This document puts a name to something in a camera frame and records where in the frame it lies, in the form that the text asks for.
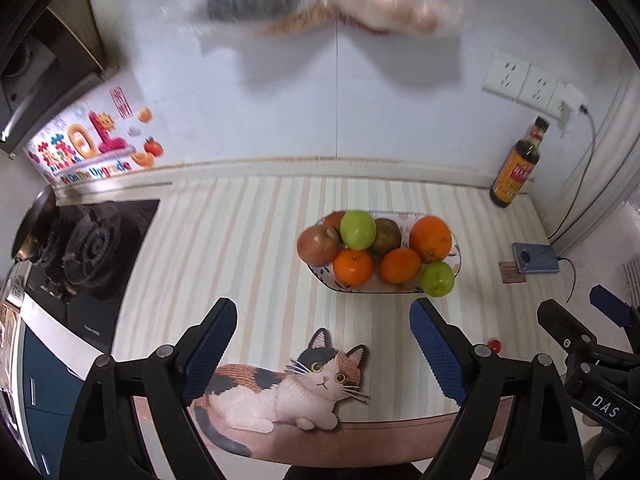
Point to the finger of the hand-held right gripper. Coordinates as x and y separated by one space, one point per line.
610 305
562 322

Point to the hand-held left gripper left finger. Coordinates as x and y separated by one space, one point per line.
210 345

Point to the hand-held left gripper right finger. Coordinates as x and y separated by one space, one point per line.
437 347

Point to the green apple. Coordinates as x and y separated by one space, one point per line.
358 229
438 278

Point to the oval floral ceramic plate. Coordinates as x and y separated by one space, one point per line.
370 287

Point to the small orange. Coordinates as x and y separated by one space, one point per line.
400 265
353 266

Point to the large orange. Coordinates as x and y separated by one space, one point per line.
431 238

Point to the white container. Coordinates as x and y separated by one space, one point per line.
600 447

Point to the red cherry tomato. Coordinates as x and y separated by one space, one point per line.
494 346

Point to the blue power bank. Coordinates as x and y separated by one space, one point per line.
536 258

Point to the small brown card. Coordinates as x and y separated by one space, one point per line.
509 275

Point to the striped cat-print table mat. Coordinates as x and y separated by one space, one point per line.
240 240

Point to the black gas stove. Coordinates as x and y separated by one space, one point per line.
125 260

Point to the frosted glass sliding door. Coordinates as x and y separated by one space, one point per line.
625 160

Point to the person's dark fleece clothing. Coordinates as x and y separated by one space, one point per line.
350 474

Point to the dark soy sauce bottle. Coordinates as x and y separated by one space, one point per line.
512 175

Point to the blue kitchen cabinet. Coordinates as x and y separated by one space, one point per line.
45 390

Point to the white charger plug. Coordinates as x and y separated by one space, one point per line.
570 101

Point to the black frying pan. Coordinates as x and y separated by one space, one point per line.
32 220

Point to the black range hood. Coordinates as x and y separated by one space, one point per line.
45 60

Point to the clear plastic bag dark contents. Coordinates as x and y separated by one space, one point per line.
245 0

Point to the colourful wall sticker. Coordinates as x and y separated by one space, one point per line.
95 145

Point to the white wall socket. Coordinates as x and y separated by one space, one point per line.
506 74
540 85

